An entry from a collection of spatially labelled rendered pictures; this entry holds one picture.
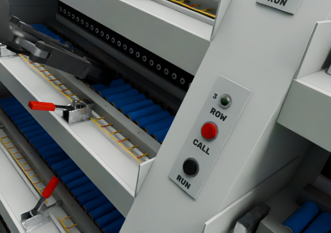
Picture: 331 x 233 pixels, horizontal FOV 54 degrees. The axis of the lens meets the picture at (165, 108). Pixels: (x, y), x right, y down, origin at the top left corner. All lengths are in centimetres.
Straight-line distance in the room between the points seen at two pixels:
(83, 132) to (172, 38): 20
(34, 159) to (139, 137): 30
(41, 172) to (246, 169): 44
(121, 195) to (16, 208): 27
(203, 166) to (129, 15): 22
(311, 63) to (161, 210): 21
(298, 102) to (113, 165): 24
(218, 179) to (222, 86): 9
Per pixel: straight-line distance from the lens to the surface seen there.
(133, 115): 50
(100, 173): 44
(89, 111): 51
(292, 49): 31
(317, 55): 32
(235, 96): 32
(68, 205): 60
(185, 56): 37
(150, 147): 43
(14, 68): 68
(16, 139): 75
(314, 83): 31
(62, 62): 46
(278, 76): 31
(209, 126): 32
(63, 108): 49
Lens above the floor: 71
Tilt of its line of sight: 13 degrees down
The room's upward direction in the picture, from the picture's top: 25 degrees clockwise
